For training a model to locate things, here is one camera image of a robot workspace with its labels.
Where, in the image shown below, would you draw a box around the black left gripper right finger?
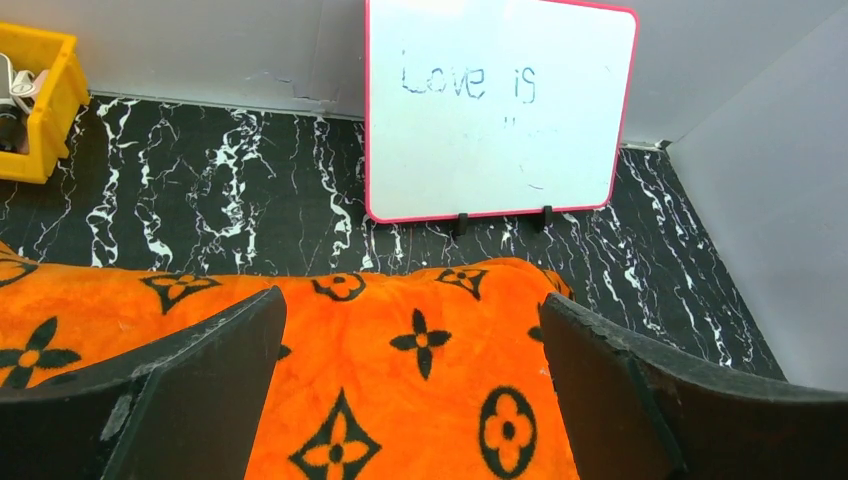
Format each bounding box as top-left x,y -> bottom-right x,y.
540,293 -> 847,479

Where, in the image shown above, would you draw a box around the pink framed whiteboard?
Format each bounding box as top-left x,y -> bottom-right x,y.
364,1 -> 640,223

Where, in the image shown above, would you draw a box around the yellow plastic bin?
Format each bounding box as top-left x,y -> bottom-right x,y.
1,23 -> 90,184

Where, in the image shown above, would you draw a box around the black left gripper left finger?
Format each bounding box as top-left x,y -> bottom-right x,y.
1,287 -> 287,479

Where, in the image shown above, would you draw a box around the white clips in bin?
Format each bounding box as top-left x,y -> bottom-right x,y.
1,53 -> 49,153

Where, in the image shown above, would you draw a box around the orange patterned pillowcase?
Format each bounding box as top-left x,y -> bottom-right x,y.
1,247 -> 577,479

